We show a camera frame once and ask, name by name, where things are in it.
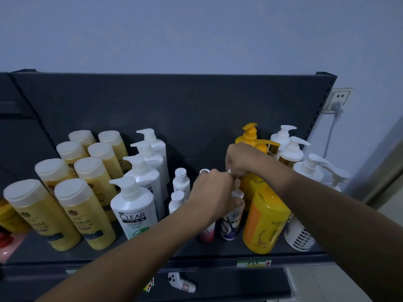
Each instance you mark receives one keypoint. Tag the red yellow shelf tag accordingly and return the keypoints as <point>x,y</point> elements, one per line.
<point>149,285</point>

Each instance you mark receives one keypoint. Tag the person's left forearm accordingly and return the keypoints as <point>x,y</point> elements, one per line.
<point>132,257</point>

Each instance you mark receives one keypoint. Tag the white striped pump bottle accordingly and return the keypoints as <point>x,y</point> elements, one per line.
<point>299,235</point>

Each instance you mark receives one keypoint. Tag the pink red container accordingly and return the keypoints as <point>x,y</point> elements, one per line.
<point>8,246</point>

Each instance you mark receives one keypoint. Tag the person's left thumb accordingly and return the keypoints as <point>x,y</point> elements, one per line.
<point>236,206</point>

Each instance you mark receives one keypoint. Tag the person's right hand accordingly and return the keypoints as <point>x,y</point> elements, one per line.
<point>252,160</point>

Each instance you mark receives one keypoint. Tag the group of yellow white-capped bottles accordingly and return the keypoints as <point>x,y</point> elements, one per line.
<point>85,213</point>

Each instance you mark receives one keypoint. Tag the white bottle purple swirl print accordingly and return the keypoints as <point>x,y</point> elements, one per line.
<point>231,226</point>

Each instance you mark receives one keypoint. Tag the small white bottle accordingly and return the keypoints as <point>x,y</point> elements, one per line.
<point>175,202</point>
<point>181,183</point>

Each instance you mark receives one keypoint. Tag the pink bottle white cap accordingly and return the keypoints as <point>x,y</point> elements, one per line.
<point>207,232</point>

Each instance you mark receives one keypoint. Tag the green shelf price label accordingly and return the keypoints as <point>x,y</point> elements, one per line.
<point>253,263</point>

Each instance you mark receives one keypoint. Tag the white pump bottle green label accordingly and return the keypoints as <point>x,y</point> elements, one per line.
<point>151,158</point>
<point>145,177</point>
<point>133,207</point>
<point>156,144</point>

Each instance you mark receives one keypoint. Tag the person's right fingers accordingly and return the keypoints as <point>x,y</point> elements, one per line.
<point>234,160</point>

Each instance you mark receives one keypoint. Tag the amber bottle white pump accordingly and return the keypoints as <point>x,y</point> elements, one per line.
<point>283,135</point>
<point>292,152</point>

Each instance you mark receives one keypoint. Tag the yellow pump bottle orange label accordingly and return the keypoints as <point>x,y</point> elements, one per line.
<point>264,220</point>
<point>252,185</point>
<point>248,135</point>

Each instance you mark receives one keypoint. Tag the person's left hand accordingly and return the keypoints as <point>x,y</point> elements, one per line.
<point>211,198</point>

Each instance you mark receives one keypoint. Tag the white wall socket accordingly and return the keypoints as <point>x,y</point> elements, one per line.
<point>343,95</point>

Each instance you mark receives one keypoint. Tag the dark grey metal shelf unit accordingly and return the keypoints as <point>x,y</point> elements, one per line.
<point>19,138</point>
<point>189,106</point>

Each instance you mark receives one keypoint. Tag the grey door frame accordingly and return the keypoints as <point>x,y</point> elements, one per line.
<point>374,172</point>

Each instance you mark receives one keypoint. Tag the person's right forearm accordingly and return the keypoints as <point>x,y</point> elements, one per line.
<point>340,223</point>

